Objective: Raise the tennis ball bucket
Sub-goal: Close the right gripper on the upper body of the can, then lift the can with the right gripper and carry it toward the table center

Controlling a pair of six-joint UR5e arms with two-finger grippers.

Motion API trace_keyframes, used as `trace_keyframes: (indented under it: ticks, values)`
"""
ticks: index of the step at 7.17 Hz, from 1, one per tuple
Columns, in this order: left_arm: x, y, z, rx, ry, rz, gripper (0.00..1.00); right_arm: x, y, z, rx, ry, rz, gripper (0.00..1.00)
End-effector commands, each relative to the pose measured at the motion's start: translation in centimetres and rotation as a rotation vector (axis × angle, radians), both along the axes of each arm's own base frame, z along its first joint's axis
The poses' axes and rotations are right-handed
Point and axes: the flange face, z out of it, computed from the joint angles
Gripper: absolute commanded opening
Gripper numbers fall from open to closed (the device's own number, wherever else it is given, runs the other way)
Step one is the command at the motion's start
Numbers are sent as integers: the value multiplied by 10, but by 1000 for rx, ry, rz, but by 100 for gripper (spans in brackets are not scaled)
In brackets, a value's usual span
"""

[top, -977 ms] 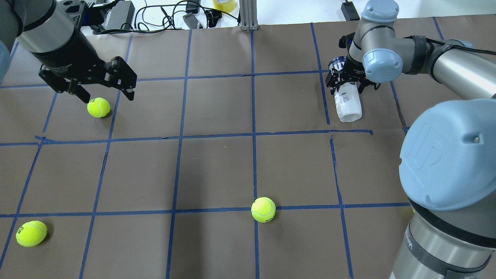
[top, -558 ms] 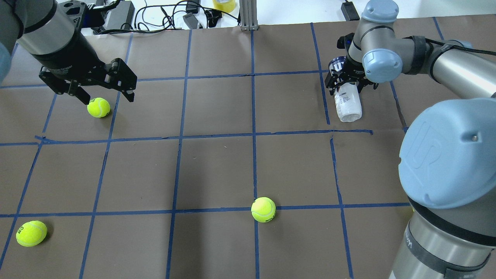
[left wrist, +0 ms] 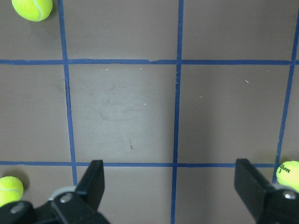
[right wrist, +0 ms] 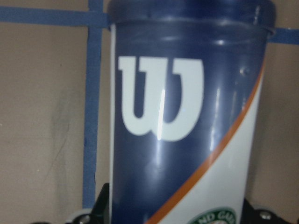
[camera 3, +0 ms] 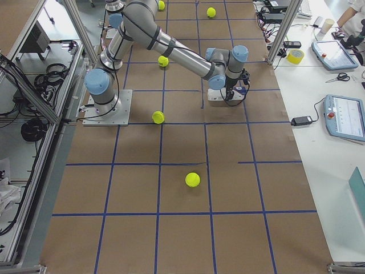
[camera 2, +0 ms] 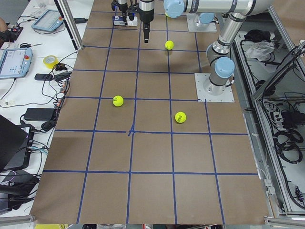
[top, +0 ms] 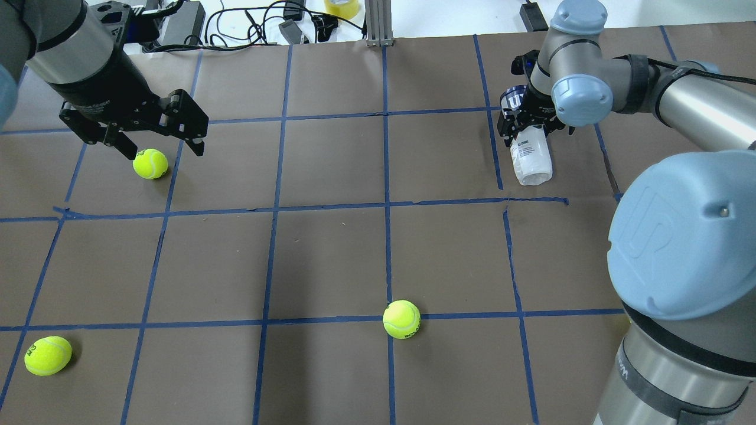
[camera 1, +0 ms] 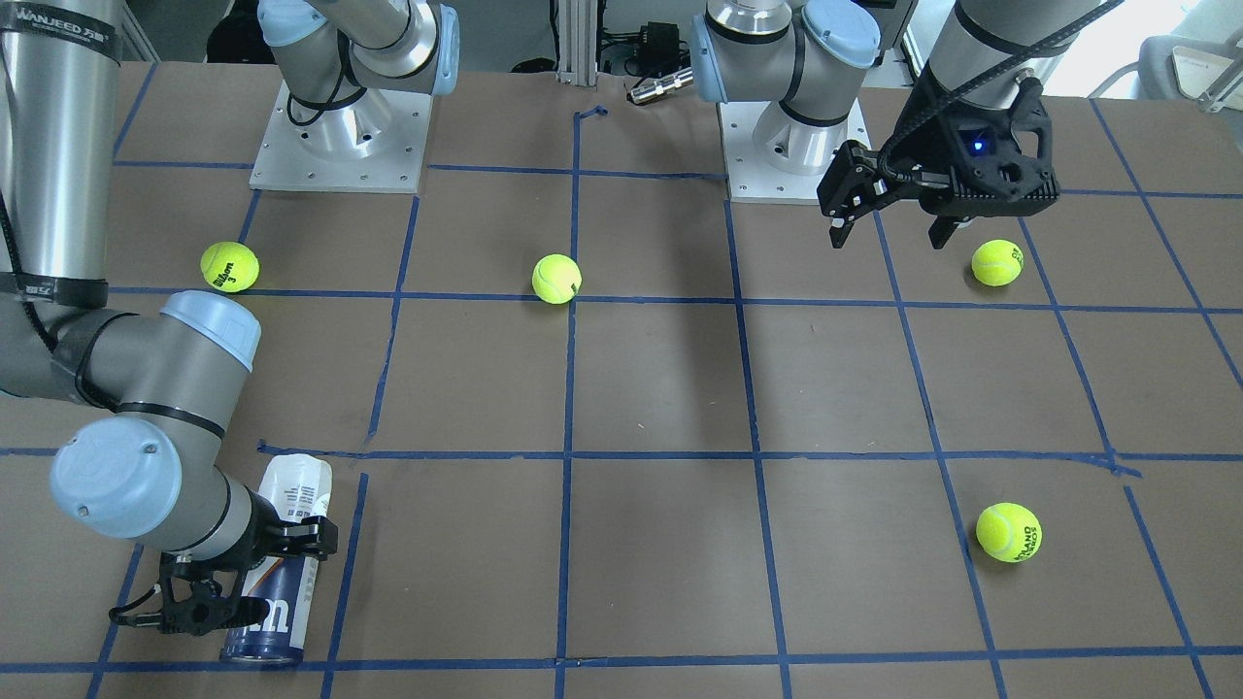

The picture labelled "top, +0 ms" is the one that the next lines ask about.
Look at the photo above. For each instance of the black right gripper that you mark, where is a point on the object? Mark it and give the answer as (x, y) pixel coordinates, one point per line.
(527, 110)

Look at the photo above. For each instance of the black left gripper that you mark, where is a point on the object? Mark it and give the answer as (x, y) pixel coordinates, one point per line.
(99, 90)

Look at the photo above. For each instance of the white blue tennis ball can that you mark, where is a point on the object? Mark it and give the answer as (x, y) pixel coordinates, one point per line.
(529, 149)

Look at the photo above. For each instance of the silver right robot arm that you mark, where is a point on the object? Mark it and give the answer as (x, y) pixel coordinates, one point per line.
(682, 237)

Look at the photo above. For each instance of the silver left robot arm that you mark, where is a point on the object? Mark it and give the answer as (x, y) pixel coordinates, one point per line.
(77, 49)

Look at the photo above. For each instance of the yellow tennis ball middle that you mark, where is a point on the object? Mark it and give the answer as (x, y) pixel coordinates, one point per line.
(150, 164)
(48, 355)

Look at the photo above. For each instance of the yellow tennis ball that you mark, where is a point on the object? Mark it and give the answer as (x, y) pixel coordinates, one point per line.
(150, 164)
(48, 355)
(401, 319)

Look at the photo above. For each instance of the yellow tennis ball upper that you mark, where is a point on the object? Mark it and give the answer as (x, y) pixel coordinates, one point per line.
(401, 319)

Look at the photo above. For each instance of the black small adapter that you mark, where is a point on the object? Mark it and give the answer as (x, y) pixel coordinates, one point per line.
(532, 17)

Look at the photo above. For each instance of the black power adapter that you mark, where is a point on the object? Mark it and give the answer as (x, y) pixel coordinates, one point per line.
(184, 27)

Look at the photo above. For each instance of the yellow tape roll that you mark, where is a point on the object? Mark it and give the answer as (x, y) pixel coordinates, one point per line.
(346, 9)

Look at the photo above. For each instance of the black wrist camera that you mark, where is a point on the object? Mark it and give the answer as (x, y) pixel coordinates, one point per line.
(124, 23)

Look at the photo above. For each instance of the aluminium frame post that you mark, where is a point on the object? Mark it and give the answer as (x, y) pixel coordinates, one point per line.
(378, 23)

